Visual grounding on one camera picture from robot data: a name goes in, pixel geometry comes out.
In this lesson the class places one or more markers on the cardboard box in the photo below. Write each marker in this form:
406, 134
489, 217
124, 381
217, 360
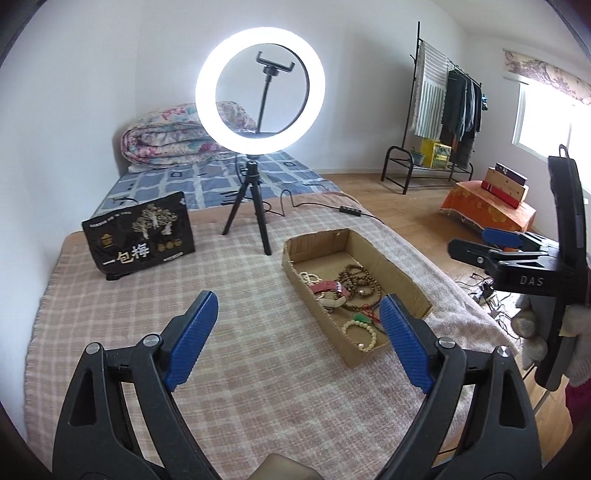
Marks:
406, 295

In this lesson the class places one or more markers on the dark hanging clothes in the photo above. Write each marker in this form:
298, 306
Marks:
461, 115

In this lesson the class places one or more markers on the folded floral quilt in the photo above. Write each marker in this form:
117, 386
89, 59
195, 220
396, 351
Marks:
161, 143

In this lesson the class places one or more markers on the black phone holder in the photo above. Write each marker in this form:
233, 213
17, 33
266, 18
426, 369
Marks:
267, 92

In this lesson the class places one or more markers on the striped hanging cloth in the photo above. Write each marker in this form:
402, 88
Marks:
431, 92

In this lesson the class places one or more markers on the pink plaid blanket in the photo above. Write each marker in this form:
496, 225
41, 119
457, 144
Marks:
231, 392

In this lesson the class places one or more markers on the black snack bag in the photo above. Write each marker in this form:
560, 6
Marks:
138, 249

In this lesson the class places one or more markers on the yellow crate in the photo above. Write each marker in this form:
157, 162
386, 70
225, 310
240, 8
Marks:
436, 152

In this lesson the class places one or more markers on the black metal clothes rack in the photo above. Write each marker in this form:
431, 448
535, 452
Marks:
392, 152

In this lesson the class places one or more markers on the floral curtain valance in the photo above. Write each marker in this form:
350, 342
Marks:
540, 69

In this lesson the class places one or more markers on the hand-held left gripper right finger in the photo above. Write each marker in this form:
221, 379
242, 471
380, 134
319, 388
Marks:
406, 341

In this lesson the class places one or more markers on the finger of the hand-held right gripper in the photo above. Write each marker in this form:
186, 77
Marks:
480, 256
501, 236

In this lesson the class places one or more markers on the person's right hand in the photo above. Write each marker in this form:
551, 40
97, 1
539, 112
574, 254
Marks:
531, 323

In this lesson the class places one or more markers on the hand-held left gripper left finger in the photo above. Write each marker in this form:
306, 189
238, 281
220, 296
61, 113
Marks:
194, 341

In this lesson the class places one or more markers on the dark flat box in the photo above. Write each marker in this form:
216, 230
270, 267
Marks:
510, 171

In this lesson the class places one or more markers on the orange cloth covered table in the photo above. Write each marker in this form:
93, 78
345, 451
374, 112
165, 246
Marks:
480, 212

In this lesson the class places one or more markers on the red box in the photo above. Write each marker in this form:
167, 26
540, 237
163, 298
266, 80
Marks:
498, 197

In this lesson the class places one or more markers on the wooden box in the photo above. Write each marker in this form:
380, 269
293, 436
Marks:
505, 187

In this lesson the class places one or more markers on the red white wristband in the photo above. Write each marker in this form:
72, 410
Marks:
330, 290

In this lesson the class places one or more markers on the window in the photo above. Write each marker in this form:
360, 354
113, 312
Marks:
545, 129

